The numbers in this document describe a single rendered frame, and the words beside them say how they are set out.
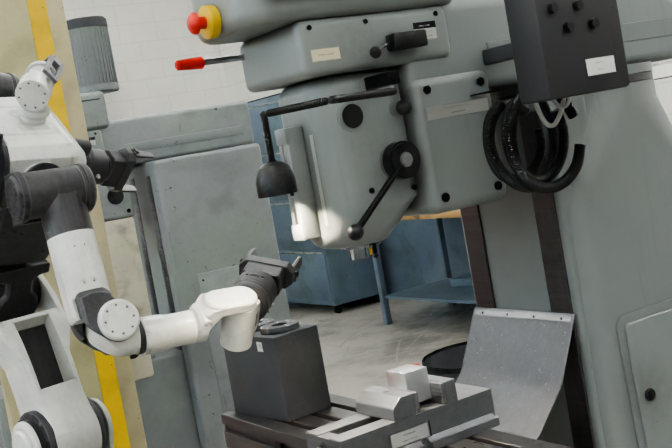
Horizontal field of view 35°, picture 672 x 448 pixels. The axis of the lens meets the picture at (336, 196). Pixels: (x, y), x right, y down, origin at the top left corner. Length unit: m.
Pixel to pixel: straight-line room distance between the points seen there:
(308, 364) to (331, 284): 6.99
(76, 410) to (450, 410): 0.81
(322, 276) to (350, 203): 7.49
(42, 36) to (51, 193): 1.64
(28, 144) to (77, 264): 0.29
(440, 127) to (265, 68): 0.35
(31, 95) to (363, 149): 0.68
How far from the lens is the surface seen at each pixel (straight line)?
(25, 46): 3.63
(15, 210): 2.08
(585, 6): 1.96
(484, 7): 2.15
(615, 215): 2.22
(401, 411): 1.95
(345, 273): 9.41
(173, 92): 11.72
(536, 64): 1.88
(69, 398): 2.36
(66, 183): 2.07
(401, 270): 9.58
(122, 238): 10.47
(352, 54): 1.94
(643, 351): 2.25
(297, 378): 2.35
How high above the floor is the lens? 1.51
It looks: 3 degrees down
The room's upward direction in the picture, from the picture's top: 10 degrees counter-clockwise
